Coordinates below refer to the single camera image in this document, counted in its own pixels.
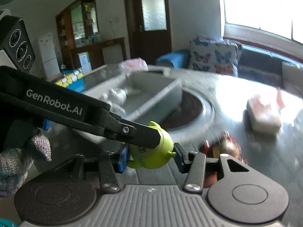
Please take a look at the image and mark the white fridge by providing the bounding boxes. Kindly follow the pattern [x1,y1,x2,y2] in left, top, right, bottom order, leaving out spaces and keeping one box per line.
[37,33,61,79]

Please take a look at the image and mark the blue sofa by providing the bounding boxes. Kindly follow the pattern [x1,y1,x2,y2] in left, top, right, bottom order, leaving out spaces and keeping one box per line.
[155,44,303,89]

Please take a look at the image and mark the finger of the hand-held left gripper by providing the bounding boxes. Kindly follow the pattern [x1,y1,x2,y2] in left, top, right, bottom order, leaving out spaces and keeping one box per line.
[102,110,166,150]

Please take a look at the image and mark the white paper sheet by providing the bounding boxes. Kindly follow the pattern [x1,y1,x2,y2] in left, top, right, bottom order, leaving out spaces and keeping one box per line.
[78,52,92,74]

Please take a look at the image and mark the blue dotted tissue box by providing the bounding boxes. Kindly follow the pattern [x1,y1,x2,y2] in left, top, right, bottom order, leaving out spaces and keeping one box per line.
[54,69,86,93]

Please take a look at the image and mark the white pink tissue pack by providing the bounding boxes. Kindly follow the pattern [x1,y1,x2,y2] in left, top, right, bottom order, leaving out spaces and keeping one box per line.
[246,87,284,132]

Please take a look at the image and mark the white plush toy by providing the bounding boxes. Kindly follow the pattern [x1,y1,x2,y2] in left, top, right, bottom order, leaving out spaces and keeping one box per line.
[101,88,129,115]

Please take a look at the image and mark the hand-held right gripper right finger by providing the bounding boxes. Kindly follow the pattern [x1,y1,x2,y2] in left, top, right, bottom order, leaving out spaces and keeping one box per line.
[174,143,252,192]

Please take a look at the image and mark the red dressed doll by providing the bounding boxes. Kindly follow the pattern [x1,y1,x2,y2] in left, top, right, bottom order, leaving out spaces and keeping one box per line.
[201,131,248,188]

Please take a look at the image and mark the round table hotplate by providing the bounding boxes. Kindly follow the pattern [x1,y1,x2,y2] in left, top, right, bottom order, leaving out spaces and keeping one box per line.
[161,89,216,135]

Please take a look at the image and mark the butterfly print pillow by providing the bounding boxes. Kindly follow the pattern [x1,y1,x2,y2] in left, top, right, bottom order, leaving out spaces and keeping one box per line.
[189,37,243,76]

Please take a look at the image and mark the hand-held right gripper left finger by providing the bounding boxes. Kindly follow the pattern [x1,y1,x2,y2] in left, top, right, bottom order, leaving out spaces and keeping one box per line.
[58,144,130,192]

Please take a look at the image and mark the person's left hand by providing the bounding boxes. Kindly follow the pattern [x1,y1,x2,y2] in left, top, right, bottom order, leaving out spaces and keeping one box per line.
[0,129,52,199]

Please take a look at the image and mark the grey cushion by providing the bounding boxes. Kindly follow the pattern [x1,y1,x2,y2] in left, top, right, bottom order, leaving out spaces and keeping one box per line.
[281,61,303,89]

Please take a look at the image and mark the grey quilted star table cover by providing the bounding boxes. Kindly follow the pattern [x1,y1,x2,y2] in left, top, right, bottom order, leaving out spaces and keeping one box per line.
[35,64,303,194]

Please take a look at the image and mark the brown wooden cabinet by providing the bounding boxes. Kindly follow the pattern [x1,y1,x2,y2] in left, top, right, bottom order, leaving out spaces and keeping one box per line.
[55,0,126,76]

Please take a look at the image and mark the grey cardboard box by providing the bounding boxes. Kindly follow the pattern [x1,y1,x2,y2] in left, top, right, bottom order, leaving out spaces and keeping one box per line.
[83,72,183,145]

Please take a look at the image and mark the green apple toy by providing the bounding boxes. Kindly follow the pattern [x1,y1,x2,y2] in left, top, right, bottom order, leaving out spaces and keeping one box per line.
[128,121,177,170]

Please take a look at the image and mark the window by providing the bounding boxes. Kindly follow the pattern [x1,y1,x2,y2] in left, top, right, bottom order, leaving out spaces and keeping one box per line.
[221,0,303,42]

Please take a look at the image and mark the brown wooden door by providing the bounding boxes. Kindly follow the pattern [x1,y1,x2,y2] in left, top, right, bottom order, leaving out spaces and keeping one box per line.
[123,0,172,64]

